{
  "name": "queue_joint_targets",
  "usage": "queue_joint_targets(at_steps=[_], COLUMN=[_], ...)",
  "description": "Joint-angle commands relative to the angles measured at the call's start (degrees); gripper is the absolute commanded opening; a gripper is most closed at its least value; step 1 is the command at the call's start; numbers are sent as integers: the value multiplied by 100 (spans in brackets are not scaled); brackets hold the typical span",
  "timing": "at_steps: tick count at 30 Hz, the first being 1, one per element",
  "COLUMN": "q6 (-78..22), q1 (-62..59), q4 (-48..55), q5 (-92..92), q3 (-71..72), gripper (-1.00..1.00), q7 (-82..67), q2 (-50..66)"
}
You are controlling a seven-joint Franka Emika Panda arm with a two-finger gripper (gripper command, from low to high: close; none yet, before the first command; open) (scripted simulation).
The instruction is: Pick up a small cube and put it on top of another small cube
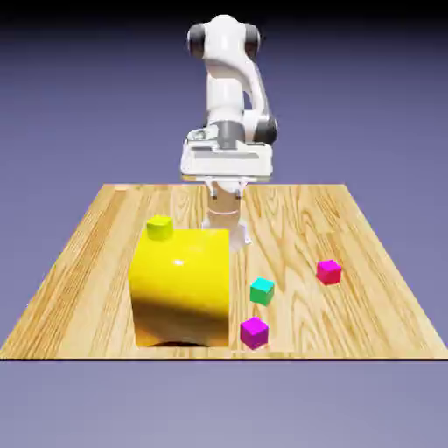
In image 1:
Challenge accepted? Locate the small pink-red cube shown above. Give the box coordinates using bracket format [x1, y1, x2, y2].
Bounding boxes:
[315, 259, 343, 287]

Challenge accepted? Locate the small yellow-green cube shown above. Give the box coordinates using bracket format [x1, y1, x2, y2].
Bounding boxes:
[145, 213, 175, 242]

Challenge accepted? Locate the small teal green cube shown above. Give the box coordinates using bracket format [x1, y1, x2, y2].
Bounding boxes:
[248, 276, 277, 308]

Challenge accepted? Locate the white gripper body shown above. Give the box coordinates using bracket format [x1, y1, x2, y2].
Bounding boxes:
[179, 138, 275, 183]

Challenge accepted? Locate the small magenta cube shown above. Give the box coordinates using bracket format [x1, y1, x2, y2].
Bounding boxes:
[239, 316, 270, 351]

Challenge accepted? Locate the large yellow box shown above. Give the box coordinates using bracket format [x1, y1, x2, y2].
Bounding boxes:
[128, 227, 231, 349]

